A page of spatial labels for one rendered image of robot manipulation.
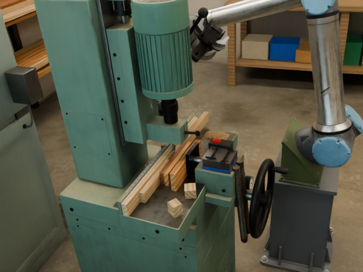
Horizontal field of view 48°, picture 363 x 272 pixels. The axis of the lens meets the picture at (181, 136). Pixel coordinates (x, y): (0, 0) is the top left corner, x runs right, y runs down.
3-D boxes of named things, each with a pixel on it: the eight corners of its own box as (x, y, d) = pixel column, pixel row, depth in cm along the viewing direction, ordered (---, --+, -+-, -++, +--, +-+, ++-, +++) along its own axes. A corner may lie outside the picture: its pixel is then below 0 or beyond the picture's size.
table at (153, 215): (208, 252, 122) (207, 238, 119) (121, 229, 134) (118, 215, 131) (260, 148, 169) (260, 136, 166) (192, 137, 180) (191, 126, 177)
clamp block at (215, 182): (232, 198, 138) (231, 177, 134) (195, 190, 143) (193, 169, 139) (244, 174, 150) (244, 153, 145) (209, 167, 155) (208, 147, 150)
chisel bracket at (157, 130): (181, 149, 146) (180, 128, 141) (147, 143, 151) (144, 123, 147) (189, 138, 152) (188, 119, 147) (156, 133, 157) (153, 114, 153)
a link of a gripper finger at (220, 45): (233, 35, 147) (219, 31, 155) (222, 48, 147) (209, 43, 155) (237, 41, 149) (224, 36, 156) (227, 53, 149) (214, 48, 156)
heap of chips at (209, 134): (224, 142, 163) (224, 138, 162) (201, 138, 167) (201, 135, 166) (230, 134, 169) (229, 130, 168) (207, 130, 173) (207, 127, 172)
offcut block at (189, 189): (185, 191, 138) (183, 183, 137) (195, 190, 138) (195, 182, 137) (185, 199, 135) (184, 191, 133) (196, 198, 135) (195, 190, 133)
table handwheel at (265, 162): (266, 245, 154) (254, 232, 128) (215, 233, 161) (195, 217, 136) (281, 174, 162) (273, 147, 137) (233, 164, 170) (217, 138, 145)
